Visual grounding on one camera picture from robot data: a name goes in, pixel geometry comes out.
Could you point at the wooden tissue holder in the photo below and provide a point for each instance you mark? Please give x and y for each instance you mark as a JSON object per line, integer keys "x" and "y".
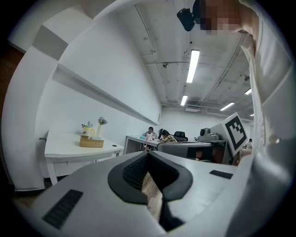
{"x": 91, "y": 143}

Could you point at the ceiling air conditioner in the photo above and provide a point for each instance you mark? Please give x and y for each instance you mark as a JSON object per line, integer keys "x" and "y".
{"x": 192, "y": 108}

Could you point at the ceiling security camera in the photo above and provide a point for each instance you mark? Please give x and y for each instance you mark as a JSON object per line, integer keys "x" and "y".
{"x": 247, "y": 78}
{"x": 164, "y": 65}

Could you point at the white shirt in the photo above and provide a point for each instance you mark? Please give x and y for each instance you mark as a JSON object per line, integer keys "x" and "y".
{"x": 273, "y": 115}

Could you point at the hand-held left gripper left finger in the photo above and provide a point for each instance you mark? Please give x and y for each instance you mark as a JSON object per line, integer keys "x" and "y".
{"x": 97, "y": 208}

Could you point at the white desk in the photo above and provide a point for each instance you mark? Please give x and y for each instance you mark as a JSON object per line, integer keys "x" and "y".
{"x": 138, "y": 141}
{"x": 67, "y": 145}

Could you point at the pale blue tissues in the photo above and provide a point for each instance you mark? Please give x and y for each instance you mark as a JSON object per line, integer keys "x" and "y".
{"x": 97, "y": 138}

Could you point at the long ceiling light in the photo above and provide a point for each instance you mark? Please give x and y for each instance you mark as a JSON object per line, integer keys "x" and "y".
{"x": 193, "y": 66}
{"x": 184, "y": 100}
{"x": 227, "y": 106}
{"x": 248, "y": 91}

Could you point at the white wall ledge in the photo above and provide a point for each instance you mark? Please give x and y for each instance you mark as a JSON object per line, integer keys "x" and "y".
{"x": 104, "y": 97}

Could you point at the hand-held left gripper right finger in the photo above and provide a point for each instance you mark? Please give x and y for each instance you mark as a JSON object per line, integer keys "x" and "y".
{"x": 203, "y": 185}

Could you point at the black head camera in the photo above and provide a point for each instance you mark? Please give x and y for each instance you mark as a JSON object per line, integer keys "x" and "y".
{"x": 186, "y": 19}

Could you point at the white vase with flowers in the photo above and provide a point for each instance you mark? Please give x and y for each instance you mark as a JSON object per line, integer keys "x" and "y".
{"x": 100, "y": 127}

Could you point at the yellow and white mug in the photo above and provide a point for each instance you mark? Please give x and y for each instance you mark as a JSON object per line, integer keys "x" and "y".
{"x": 88, "y": 130}

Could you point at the black office chair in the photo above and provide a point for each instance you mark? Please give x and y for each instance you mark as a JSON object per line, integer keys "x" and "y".
{"x": 180, "y": 136}

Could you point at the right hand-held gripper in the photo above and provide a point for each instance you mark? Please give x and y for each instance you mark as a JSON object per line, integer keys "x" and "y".
{"x": 234, "y": 133}

